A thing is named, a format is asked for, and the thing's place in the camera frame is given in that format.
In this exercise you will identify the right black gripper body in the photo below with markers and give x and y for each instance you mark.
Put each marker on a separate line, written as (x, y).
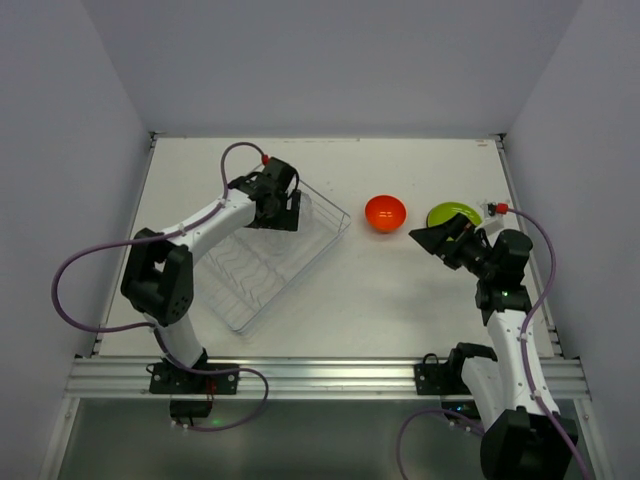
(451, 245)

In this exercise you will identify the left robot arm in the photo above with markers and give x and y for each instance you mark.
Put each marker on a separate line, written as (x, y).
(158, 280)

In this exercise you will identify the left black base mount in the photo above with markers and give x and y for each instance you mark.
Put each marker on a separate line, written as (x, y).
(167, 379)

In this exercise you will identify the clear glass right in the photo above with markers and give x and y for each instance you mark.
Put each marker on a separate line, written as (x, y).
(306, 210)

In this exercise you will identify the clear wire dish rack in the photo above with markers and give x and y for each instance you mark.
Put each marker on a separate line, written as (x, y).
(246, 272)

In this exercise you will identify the orange bowl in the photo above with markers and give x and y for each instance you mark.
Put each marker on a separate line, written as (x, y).
(385, 213)

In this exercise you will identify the aluminium mounting rail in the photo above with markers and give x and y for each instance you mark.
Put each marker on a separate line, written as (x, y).
(288, 378)

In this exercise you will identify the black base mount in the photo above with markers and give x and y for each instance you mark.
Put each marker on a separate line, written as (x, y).
(433, 377)
(167, 379)

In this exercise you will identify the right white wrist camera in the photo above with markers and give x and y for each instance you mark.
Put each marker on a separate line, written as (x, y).
(492, 216)

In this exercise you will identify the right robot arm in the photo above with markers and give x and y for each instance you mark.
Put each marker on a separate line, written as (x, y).
(524, 435)

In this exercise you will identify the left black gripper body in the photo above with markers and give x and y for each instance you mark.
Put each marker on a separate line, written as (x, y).
(282, 215)

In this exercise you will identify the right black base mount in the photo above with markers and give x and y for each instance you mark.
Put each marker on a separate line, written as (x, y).
(433, 377)

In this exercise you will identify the green plate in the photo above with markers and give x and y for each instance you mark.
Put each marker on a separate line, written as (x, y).
(444, 212)

